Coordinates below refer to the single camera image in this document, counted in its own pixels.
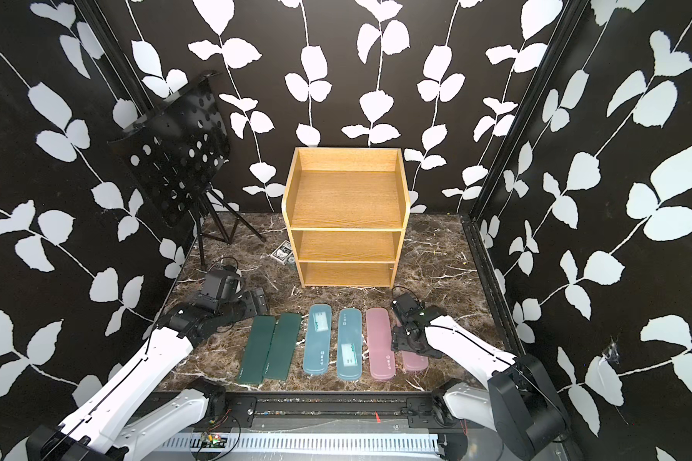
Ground pink pencil case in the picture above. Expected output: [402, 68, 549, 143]
[400, 351, 430, 373]
[366, 307, 396, 380]

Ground dark green pencil case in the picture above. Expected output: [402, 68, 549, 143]
[263, 313, 302, 381]
[236, 316, 276, 385]

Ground teal pencil case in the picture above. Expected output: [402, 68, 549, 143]
[303, 303, 333, 376]
[336, 308, 363, 381]

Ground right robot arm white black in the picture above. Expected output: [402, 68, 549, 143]
[391, 289, 571, 460]

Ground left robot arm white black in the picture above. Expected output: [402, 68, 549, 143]
[26, 288, 268, 460]

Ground wooden three-tier shelf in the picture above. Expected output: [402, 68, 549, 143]
[282, 147, 411, 287]

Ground small printed card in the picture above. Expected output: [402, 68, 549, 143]
[271, 240, 295, 266]

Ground black perforated music stand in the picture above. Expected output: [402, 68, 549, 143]
[109, 71, 265, 245]

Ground black base rail with ruler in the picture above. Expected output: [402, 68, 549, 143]
[74, 391, 572, 461]

